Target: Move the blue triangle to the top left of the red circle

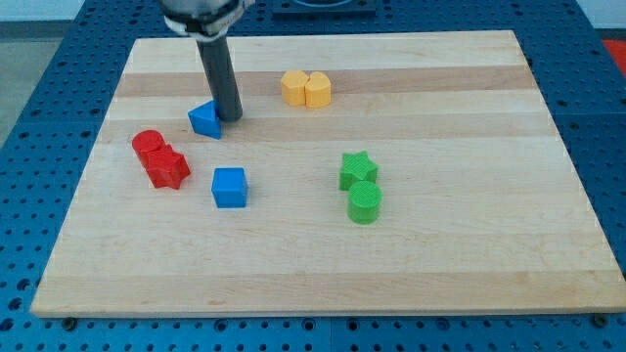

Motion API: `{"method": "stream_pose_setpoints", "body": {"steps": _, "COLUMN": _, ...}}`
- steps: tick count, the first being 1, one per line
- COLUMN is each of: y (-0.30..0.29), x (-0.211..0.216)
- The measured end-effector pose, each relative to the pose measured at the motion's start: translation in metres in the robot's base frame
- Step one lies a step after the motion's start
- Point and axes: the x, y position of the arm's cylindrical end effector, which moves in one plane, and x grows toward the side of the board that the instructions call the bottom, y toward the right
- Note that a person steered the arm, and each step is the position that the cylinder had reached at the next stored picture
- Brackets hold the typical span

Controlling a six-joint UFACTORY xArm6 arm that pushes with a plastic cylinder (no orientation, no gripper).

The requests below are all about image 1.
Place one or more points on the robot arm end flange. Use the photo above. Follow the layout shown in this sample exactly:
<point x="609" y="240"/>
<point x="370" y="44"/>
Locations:
<point x="203" y="20"/>

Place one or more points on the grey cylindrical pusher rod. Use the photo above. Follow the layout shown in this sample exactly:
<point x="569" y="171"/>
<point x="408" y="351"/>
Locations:
<point x="219" y="72"/>

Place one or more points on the yellow heart block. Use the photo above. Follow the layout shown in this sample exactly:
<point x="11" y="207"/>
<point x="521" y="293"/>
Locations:
<point x="318" y="90"/>

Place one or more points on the green circle block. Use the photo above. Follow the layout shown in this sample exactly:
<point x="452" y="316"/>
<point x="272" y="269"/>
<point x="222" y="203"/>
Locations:
<point x="364" y="199"/>

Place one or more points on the green star block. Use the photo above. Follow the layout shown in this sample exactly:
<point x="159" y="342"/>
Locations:
<point x="356" y="167"/>

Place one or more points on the wooden board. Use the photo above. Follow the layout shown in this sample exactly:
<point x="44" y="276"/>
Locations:
<point x="482" y="211"/>

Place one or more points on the yellow hexagon block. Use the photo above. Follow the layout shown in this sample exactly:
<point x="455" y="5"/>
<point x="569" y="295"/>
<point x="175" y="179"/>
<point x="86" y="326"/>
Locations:
<point x="293" y="87"/>

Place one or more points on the red circle block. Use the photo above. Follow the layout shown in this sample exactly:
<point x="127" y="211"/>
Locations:
<point x="145" y="142"/>

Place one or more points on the blue cube block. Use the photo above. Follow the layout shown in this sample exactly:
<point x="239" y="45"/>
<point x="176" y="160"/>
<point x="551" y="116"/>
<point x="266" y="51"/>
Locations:
<point x="229" y="187"/>

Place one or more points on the red star block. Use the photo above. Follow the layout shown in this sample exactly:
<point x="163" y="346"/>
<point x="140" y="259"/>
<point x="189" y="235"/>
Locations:
<point x="167" y="168"/>

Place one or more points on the blue triangle block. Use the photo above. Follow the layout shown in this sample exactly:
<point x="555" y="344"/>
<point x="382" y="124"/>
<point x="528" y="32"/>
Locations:
<point x="204" y="120"/>

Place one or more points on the dark blue mount plate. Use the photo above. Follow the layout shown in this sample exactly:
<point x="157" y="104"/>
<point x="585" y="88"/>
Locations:
<point x="303" y="8"/>

